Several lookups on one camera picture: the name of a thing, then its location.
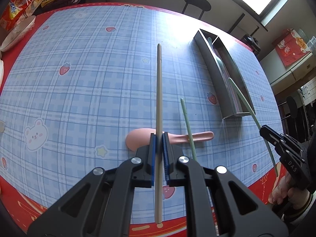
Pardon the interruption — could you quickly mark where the red snack bag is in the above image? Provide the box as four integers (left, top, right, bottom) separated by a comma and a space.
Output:
0, 0, 37, 30

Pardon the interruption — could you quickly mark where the white bowl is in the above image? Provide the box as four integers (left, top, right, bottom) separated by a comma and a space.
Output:
0, 15, 36, 52

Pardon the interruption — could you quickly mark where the person's right hand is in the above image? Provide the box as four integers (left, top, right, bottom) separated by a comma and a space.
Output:
269, 171, 309, 205

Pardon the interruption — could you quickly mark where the small black device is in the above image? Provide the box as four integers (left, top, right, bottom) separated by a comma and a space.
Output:
243, 36, 261, 55

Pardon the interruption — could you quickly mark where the red tablecloth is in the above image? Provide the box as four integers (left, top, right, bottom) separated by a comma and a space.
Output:
0, 2, 297, 237

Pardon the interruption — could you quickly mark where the red wall poster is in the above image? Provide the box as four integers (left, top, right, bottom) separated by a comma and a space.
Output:
272, 28, 313, 66

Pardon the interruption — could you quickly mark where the pink spoon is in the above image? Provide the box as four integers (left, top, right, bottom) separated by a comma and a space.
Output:
125, 128, 214, 151

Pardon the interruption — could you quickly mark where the black chair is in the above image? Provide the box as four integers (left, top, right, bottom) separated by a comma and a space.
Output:
286, 96, 316, 141

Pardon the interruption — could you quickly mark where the beige chopstick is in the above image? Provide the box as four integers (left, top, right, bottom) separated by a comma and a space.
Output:
154, 43, 164, 224

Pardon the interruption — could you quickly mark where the black round stool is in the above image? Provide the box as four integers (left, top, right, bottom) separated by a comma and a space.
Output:
182, 0, 212, 20

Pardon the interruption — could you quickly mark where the green chopstick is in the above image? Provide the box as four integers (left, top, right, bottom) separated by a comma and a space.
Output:
180, 98, 197, 161
228, 78, 279, 177

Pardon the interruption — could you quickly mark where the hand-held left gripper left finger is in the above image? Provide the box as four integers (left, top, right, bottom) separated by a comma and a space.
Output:
27, 133, 156, 237

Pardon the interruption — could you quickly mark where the person's right forearm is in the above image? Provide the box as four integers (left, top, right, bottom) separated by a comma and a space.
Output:
284, 193, 316, 224

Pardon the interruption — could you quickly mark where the blue plaid table mat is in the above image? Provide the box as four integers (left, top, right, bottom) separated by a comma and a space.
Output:
0, 5, 284, 228

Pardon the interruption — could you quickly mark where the metal utensil box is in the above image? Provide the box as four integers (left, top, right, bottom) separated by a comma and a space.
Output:
193, 29, 256, 119

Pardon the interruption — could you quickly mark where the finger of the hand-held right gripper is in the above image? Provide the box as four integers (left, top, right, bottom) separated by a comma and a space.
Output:
260, 130, 280, 153
263, 125, 282, 144

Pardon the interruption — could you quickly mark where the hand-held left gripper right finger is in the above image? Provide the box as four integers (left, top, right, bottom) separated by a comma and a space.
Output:
162, 132, 289, 237

